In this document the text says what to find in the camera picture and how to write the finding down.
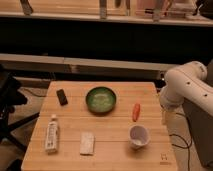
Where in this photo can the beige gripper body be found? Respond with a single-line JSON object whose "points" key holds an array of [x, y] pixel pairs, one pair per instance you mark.
{"points": [[167, 116]]}

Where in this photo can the white rectangular sponge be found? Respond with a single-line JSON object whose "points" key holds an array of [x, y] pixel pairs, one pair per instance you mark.
{"points": [[87, 143]]}

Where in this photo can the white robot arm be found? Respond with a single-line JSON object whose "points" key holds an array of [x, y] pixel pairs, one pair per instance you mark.
{"points": [[186, 82]]}

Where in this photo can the white ceramic cup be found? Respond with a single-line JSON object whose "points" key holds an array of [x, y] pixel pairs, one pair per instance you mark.
{"points": [[138, 136]]}

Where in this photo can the orange carrot toy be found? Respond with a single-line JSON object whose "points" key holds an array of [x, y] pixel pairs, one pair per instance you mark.
{"points": [[136, 112]]}

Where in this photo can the green bowl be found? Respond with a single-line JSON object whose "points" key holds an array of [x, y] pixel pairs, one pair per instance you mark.
{"points": [[100, 100]]}

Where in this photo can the long wooden bench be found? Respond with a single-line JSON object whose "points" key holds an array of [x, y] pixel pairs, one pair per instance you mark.
{"points": [[81, 66]]}

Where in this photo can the small black rectangular block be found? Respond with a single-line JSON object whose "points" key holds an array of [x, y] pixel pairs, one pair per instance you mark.
{"points": [[61, 97]]}

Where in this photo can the white tube bottle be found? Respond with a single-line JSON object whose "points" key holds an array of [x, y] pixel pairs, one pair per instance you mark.
{"points": [[51, 140]]}

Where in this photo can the black office chair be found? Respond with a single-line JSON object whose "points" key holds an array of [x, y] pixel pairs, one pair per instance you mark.
{"points": [[9, 97]]}

